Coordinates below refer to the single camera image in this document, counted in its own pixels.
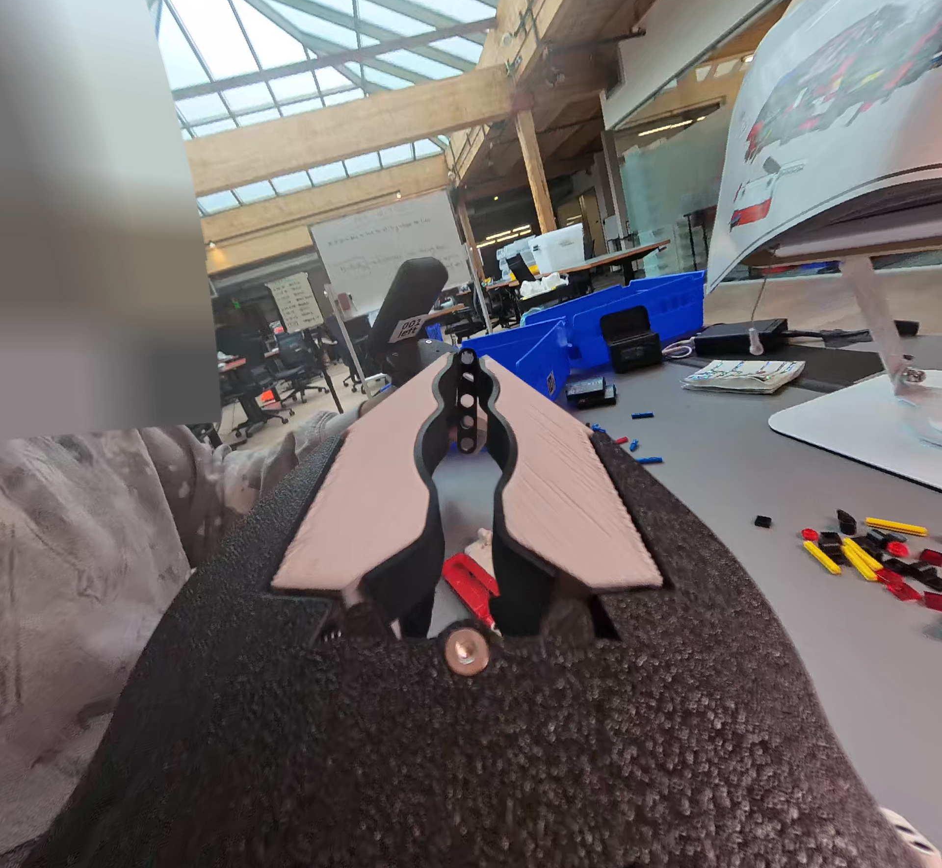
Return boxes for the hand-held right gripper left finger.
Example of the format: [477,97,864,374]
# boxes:
[272,352,462,597]

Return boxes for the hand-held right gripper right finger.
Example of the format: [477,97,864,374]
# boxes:
[481,357,664,594]

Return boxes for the black open case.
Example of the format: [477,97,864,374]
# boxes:
[600,305,663,375]

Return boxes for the black power adapter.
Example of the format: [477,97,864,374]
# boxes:
[695,318,790,357]

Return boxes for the white book stand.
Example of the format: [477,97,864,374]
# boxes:
[769,231,942,494]

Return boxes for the open instruction book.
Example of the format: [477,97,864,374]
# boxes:
[705,0,942,295]

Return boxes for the red and white toy panel assembly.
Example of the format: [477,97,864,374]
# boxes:
[442,528,503,630]

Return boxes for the large whiteboard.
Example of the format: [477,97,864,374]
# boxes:
[309,190,473,315]

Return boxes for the black toy beam with holes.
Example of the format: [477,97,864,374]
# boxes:
[451,348,488,457]

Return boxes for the small whiteboard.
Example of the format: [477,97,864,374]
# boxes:
[265,272,326,334]

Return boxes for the black office chairs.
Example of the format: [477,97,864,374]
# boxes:
[217,327,347,438]

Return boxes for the black adapter cable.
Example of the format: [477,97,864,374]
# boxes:
[784,320,921,348]

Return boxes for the black desk cable cover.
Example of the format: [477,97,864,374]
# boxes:
[673,346,888,396]

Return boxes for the folded sticker sheet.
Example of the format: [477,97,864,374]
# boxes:
[680,359,808,396]

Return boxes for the wooden office desk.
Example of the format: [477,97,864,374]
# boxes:
[471,239,672,310]

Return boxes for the scatter of toy pins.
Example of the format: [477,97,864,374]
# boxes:
[587,408,665,466]

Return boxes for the pile of small toy pieces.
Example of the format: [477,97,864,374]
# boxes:
[754,508,942,615]

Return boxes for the white storage boxes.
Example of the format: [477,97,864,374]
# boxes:
[497,223,587,279]

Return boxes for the person's grey patterned sweatshirt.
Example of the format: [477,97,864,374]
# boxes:
[0,427,222,847]

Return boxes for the person's left forearm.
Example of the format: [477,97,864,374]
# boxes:
[213,397,391,525]

